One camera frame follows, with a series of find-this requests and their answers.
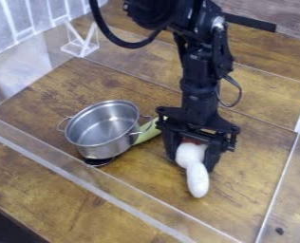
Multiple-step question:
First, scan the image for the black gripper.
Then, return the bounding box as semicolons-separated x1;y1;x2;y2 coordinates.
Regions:
157;106;240;173

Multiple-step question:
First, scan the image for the white red plush mushroom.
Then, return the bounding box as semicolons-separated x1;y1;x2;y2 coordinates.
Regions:
175;139;210;198

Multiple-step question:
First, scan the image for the silver metal pot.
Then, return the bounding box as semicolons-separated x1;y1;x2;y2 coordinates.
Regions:
58;100;154;159

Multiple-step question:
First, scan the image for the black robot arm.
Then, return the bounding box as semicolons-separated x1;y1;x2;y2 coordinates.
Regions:
123;0;276;170

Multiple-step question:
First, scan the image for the clear acrylic front barrier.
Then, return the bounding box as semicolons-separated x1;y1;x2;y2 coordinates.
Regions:
0;120;241;243

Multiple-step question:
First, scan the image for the yellow handled metal spoon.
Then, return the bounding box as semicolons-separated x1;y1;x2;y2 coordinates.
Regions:
83;115;169;167

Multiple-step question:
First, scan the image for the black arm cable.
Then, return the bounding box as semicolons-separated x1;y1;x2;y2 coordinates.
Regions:
87;0;162;49

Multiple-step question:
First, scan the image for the black wall strip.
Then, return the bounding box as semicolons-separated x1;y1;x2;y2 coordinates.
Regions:
224;12;277;32

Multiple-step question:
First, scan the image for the clear acrylic corner bracket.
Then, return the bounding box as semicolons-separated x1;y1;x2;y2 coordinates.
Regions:
61;22;99;58

